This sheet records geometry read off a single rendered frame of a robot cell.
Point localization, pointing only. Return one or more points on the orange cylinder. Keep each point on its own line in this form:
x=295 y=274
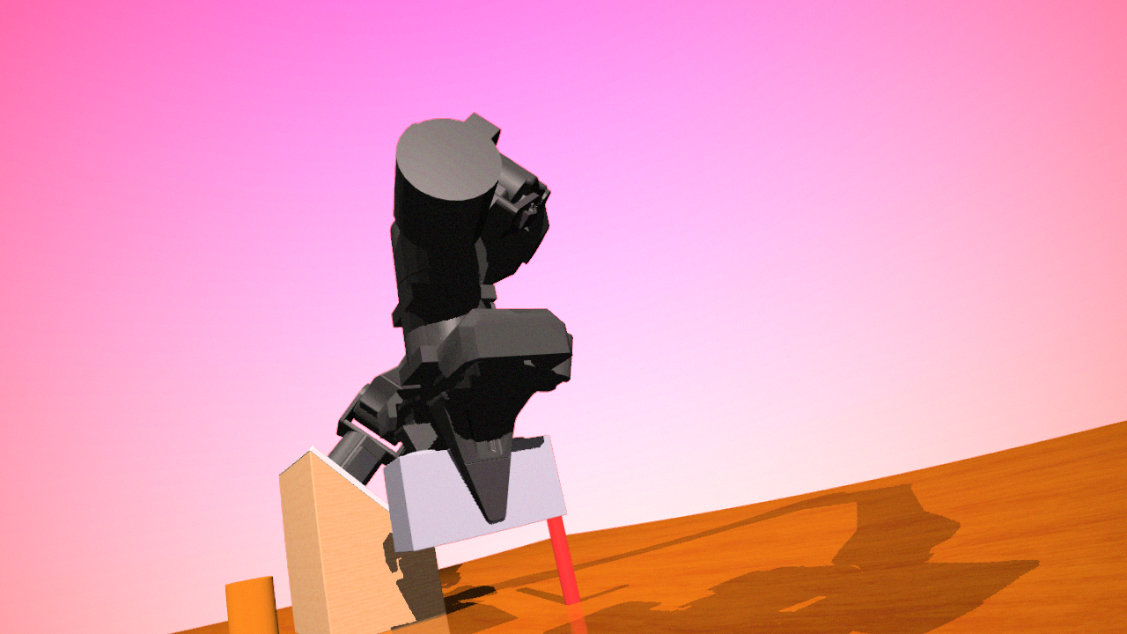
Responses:
x=251 y=606

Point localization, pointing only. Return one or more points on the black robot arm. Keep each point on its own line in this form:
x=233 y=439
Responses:
x=459 y=202

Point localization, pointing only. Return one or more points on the red peg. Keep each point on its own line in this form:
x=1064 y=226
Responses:
x=564 y=564

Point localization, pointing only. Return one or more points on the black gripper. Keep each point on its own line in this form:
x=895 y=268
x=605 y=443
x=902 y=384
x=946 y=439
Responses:
x=469 y=363

